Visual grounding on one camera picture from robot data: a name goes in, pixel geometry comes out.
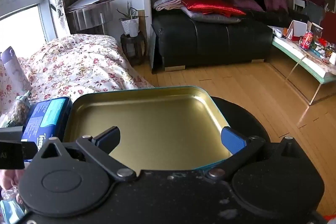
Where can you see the glass coffee table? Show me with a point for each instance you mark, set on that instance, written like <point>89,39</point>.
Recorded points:
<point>302,58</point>

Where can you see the potted plant in white pot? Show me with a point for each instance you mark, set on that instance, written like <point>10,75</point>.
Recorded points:
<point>131,26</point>

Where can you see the red bag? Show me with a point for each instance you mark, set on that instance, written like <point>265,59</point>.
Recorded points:
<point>329,27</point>

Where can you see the grey side table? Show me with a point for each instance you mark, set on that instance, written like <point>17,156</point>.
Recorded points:
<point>86,16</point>

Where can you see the white paper sheets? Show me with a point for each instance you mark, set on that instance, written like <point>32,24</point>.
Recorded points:
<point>89,1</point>

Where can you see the folded pink checked cloths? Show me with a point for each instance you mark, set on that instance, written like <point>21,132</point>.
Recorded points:
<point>166,1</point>

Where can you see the gold metal tin tray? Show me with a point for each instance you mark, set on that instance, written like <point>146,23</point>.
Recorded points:
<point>157,121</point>

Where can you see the black round table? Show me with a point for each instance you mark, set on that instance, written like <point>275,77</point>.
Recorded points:
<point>244,119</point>

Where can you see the blue tissue pack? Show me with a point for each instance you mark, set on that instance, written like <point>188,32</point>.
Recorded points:
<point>44,116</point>

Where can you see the dark wooden stool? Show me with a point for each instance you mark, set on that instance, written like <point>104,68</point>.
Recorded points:
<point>134,48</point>

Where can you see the clear snack bag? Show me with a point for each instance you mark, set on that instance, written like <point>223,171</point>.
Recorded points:
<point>19,108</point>

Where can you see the glass jar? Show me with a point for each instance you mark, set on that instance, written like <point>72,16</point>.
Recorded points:
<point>316,32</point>

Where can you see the grey cushion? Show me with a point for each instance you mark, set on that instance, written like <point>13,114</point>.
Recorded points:
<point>215,19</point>

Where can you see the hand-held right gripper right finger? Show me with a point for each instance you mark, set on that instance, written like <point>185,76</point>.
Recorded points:
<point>233,138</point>

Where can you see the purple water bottle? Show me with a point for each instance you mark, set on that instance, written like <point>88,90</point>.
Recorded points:
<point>14,69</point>

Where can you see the red can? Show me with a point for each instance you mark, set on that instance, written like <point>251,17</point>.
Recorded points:
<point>306,41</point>

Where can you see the black leather sofa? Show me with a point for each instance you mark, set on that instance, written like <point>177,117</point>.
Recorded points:
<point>210,40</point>

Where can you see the red satin cushion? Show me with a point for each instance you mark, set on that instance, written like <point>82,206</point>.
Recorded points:
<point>210,5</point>

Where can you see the pink soft toy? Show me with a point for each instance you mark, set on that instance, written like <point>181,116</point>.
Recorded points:
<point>9,179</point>

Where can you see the dark grey bag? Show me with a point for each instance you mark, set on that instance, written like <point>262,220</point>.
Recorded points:
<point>312,12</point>

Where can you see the white box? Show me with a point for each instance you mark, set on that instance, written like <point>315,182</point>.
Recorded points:
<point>298,28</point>

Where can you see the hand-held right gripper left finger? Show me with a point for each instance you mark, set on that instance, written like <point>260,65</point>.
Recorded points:
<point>107,140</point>

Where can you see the floral blanket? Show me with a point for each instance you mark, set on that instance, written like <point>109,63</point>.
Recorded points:
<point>78,64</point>

